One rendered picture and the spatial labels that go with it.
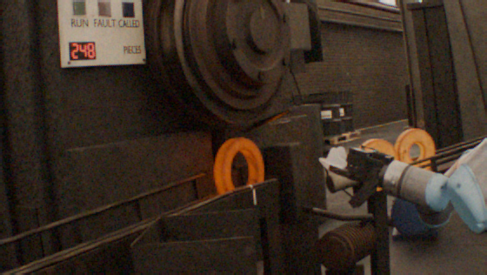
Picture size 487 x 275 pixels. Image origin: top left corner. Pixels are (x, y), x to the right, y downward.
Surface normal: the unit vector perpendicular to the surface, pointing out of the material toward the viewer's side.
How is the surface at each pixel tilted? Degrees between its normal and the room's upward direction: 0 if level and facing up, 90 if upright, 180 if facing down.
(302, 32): 92
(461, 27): 90
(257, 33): 90
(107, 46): 90
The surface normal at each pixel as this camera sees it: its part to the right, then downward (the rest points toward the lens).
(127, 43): 0.79, -0.05
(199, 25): -0.20, 0.00
